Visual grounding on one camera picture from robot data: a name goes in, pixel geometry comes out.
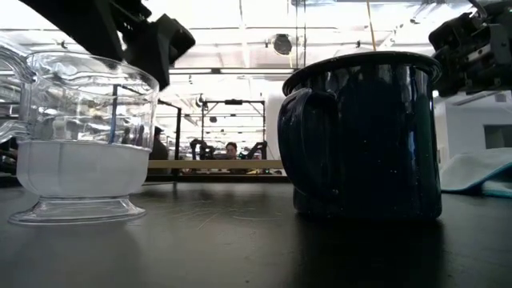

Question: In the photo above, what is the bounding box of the clear plastic cup with handle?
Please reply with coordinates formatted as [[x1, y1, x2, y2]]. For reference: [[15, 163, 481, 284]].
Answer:
[[0, 44, 160, 226]]

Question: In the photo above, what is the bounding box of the dark blue enamel mug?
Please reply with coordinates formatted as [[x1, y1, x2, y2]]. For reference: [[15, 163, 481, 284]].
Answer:
[[277, 50, 443, 222]]

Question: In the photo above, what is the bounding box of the person with cap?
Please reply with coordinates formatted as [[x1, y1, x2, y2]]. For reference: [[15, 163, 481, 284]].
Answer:
[[149, 126, 170, 175]]

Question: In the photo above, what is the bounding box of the light blue towel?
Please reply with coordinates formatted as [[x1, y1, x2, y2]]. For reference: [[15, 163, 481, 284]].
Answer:
[[439, 147, 512, 199]]

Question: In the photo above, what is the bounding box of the seated person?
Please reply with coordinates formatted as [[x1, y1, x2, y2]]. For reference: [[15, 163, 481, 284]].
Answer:
[[224, 141, 240, 162]]

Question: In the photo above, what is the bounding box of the yellow hanging cable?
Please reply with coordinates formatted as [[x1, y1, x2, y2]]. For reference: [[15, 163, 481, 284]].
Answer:
[[366, 0, 378, 53]]

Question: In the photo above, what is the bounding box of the black ceiling cord reel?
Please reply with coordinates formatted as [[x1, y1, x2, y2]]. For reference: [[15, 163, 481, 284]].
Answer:
[[270, 33, 294, 57]]

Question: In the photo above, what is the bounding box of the wooden shelf with black frame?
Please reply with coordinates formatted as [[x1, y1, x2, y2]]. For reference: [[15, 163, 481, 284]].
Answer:
[[111, 83, 290, 186]]

